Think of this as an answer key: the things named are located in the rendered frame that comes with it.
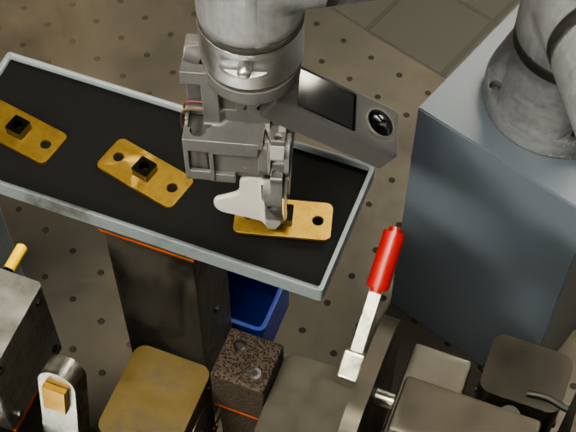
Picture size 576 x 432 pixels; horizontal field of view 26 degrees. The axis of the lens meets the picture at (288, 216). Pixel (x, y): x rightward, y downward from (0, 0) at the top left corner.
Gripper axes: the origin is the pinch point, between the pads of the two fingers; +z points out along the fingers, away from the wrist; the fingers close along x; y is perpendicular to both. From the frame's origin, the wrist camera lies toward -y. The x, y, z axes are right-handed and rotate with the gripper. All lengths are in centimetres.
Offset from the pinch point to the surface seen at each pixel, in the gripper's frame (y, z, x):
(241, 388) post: 2.3, 8.9, 13.0
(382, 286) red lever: -9.1, 5.2, 3.9
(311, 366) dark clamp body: -3.5, 10.3, 9.6
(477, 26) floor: -29, 119, -128
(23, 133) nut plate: 24.2, 1.5, -6.6
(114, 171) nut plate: 15.4, 2.0, -3.6
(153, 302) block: 13.4, 21.6, -1.3
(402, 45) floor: -13, 119, -121
